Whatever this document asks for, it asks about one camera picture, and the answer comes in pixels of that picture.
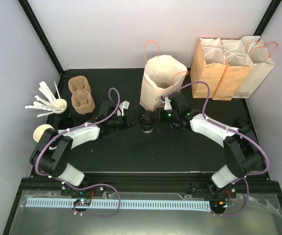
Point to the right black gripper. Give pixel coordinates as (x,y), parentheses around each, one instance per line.
(159,116)

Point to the printed Cream Bear paper bag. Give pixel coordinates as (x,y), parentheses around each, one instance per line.
(162,75)

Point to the black coffee lid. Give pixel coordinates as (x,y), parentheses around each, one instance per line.
(243,122)
(147,117)

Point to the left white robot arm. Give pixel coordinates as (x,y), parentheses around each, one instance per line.
(55,160)

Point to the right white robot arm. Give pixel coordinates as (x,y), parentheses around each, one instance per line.
(242,153)

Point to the right black frame post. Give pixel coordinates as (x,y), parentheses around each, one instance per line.
(266,18)

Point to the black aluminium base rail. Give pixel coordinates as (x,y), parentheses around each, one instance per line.
(198,185)

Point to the light blue cable duct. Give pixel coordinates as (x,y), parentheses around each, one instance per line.
(172,205)

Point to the black coffee lid back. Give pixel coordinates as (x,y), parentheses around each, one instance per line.
(243,122)

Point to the left black frame post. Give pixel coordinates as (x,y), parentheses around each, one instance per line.
(41,35)

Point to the orange paper bag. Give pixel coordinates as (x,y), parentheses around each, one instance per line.
(238,67)
(207,67)

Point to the left orange paper bag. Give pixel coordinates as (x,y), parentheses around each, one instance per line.
(207,67)

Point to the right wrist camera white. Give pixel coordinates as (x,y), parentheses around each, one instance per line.
(167,103)

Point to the middle orange paper bag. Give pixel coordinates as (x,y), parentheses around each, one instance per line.
(238,67)

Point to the back-left pulp cup carrier stack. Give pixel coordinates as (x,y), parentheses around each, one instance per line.
(81,95)

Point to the single black paper cup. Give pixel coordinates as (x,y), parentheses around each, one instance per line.
(178,126)

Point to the black frame post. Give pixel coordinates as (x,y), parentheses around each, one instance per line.
(41,35)
(266,18)

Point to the black paper cup stack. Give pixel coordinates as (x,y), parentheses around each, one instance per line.
(66,122)

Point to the white bag orange handles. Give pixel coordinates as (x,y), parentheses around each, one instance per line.
(260,54)

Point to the stack of white paper cups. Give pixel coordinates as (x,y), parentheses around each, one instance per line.
(43,135)

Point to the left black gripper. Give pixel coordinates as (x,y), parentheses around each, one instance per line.
(126,124)

